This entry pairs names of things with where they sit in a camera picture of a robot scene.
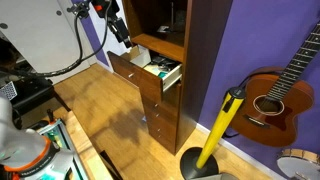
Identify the aluminium frame with green light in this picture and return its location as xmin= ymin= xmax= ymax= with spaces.
xmin=36 ymin=118 xmax=89 ymax=180

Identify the white box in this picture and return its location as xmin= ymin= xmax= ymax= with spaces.
xmin=129 ymin=49 xmax=152 ymax=69

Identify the brown acoustic guitar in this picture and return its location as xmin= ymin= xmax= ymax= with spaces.
xmin=229 ymin=20 xmax=320 ymax=148

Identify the white paper item on shelf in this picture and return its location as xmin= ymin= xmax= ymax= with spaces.
xmin=156 ymin=25 xmax=171 ymax=34

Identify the grey rounded object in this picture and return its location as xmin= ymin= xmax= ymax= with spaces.
xmin=191 ymin=172 xmax=240 ymax=180

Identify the light wooden workbench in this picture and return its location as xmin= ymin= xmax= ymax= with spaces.
xmin=54 ymin=110 xmax=114 ymax=180

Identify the tall dark wooden cabinet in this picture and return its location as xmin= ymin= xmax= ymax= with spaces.
xmin=121 ymin=0 xmax=234 ymax=156

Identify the brown cardboard piece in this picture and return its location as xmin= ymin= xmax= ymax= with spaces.
xmin=120 ymin=45 xmax=142 ymax=62

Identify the yellow stanchion post black base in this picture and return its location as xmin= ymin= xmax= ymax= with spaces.
xmin=179 ymin=86 xmax=247 ymax=180

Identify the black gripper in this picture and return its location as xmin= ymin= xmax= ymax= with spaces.
xmin=107 ymin=15 xmax=133 ymax=49

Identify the wooden drawer with metal knobs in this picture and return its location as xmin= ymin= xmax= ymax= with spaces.
xmin=107 ymin=44 xmax=184 ymax=104

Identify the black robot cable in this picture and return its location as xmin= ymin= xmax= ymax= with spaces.
xmin=0 ymin=0 xmax=113 ymax=79

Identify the pile of small drawer clutter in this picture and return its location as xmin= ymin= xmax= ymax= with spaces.
xmin=143 ymin=55 xmax=178 ymax=80

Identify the banjo with white head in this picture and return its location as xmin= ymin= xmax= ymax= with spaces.
xmin=276 ymin=148 xmax=320 ymax=180

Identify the black white checkered marker card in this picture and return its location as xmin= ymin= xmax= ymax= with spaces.
xmin=0 ymin=80 xmax=18 ymax=101

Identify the white door panel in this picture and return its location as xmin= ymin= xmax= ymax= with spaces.
xmin=0 ymin=0 xmax=92 ymax=85

